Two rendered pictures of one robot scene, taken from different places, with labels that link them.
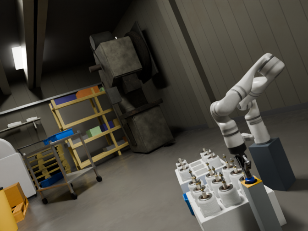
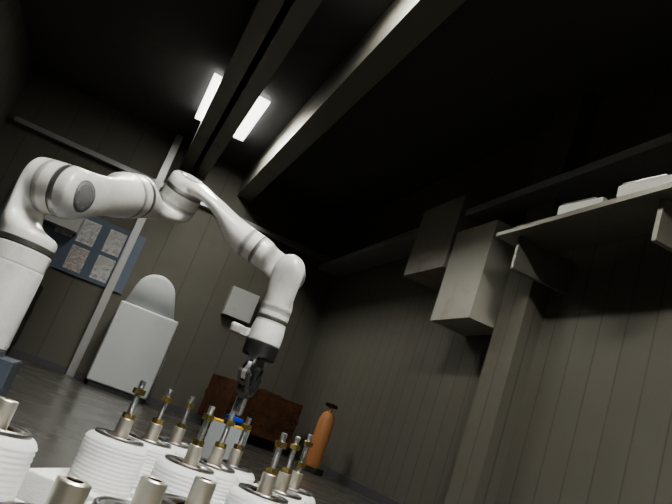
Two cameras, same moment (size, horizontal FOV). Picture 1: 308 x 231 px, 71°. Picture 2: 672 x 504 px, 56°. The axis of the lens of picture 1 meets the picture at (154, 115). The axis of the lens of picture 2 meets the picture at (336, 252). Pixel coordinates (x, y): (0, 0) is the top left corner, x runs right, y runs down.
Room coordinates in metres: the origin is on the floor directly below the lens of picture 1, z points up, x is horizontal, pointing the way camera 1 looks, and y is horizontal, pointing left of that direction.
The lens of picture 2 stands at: (2.28, 0.15, 0.36)
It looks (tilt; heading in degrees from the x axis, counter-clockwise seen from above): 15 degrees up; 194
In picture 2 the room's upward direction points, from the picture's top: 20 degrees clockwise
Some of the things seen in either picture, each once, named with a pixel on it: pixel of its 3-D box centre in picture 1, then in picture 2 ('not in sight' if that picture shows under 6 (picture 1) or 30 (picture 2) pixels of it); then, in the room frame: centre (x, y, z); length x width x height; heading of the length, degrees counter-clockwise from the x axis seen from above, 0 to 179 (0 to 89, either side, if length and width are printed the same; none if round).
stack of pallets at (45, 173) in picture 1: (43, 168); not in sight; (6.02, 3.44, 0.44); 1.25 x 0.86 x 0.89; 121
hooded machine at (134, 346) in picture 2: not in sight; (140, 334); (-4.57, -3.45, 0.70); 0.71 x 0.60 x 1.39; 121
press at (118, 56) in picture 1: (131, 86); not in sight; (4.69, 0.21, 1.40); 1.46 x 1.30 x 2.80; 31
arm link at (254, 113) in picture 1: (249, 107); (43, 208); (1.38, -0.58, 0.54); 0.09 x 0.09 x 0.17; 1
